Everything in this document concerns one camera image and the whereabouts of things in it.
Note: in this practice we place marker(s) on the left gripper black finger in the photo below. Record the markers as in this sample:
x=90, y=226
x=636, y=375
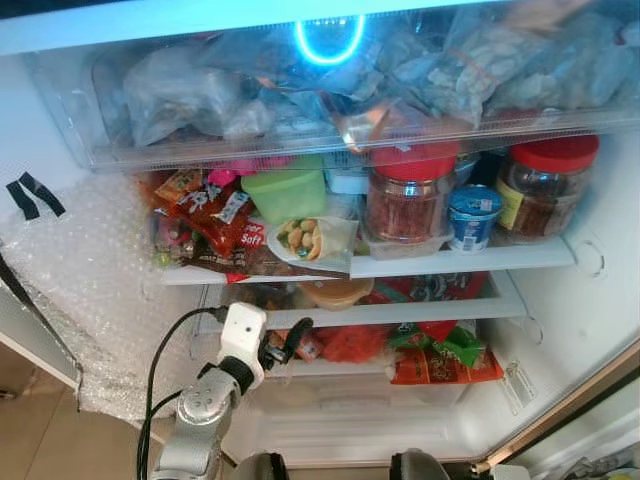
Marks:
x=300, y=332

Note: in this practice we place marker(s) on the clear crisper drawer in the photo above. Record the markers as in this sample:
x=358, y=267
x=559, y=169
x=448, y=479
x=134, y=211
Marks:
x=370, y=415

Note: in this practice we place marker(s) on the grey frozen food bag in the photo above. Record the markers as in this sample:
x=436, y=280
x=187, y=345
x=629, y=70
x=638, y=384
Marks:
x=180, y=95

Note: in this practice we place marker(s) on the red printed snack packet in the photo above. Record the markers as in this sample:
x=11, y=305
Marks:
x=205, y=210

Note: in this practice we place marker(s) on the clear frosted food bag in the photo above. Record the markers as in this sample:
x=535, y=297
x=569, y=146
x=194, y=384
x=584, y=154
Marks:
x=585, y=65

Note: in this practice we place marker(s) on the dark grey robot leg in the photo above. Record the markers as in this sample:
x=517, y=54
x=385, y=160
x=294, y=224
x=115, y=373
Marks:
x=262, y=468
x=420, y=466

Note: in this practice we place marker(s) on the beige bowl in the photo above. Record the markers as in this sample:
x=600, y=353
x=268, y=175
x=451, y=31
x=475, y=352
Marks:
x=336, y=293

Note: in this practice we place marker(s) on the pink packet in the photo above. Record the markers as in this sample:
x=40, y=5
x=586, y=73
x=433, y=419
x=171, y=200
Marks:
x=225, y=172

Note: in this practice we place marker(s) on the colourful candy bag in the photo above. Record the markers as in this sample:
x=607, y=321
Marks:
x=172, y=240

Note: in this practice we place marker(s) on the white plastic tub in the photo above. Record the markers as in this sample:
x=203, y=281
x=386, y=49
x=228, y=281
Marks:
x=348, y=182

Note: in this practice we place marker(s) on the orange foil packet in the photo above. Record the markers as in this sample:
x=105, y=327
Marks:
x=375, y=125

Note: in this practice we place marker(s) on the green plastic container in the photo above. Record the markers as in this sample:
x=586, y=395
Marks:
x=285, y=192

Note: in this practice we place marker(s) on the small orange packet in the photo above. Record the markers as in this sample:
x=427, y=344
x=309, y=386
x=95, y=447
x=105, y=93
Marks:
x=310, y=347

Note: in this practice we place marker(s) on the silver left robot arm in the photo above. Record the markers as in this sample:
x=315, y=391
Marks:
x=200, y=420

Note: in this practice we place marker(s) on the green red snack packet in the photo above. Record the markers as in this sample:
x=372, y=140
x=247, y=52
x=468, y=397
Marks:
x=450, y=342

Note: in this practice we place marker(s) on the clear plastic fridge drawer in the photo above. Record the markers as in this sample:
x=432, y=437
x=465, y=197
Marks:
x=300, y=135

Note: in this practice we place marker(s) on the blue white yogurt cup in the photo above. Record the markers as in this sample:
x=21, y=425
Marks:
x=473, y=215

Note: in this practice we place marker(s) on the white wide fridge shelf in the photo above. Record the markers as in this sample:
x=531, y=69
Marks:
x=460, y=260

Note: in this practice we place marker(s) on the flat red food package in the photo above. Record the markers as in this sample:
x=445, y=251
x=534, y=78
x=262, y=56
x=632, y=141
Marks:
x=430, y=288

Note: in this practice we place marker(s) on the white narrow fridge shelf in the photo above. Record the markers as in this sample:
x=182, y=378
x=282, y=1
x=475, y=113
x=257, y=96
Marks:
x=420, y=312

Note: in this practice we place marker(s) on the dark grey robot left leg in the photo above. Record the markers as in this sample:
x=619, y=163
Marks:
x=262, y=468

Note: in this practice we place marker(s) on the fridge door with bronze trim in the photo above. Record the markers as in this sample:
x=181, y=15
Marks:
x=580, y=420

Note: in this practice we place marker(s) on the dark grey robot right leg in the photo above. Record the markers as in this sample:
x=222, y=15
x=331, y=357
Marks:
x=420, y=466

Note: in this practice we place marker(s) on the black tape strip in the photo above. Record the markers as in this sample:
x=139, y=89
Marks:
x=22, y=200
x=42, y=193

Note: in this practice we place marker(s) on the black fridge cabinet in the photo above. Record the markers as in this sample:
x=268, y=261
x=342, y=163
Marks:
x=590, y=220

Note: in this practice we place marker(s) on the red-lidded jar of red snacks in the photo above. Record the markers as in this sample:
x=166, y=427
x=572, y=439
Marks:
x=408, y=205

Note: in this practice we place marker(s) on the red-lidded jar with yellow label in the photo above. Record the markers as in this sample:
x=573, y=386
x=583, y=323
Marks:
x=545, y=195

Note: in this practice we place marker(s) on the bubble wrap sheet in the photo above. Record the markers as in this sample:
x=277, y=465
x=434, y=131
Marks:
x=90, y=290

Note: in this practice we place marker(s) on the tortilla wrap picture packet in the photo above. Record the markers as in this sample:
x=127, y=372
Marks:
x=312, y=242

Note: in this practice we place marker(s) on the orange red noodle packet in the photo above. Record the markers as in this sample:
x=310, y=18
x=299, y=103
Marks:
x=445, y=370

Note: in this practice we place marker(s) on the orange red mesh bag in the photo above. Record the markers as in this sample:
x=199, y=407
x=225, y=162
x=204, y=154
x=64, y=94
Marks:
x=355, y=345

